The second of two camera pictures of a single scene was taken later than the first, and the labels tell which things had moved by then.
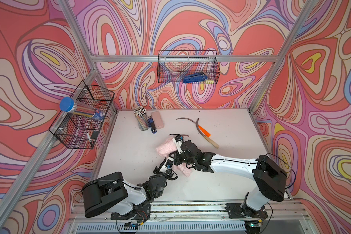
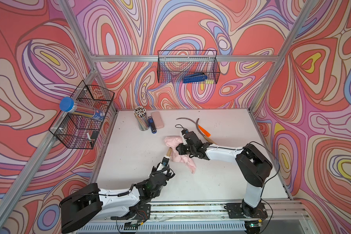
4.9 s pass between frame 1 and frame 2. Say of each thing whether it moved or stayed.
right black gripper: moved
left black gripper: stayed
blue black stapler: stayed
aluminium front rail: stayed
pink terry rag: moved
